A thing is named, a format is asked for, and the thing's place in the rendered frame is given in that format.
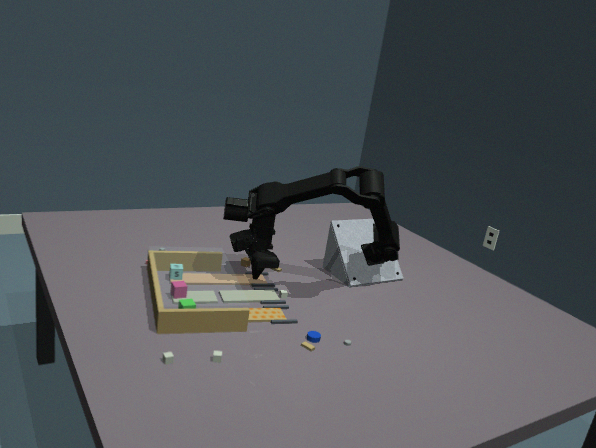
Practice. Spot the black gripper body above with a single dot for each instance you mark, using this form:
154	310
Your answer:
262	257

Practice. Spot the blue cylinder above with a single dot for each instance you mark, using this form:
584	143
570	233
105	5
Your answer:
313	336

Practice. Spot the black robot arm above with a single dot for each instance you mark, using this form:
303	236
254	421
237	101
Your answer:
269	199

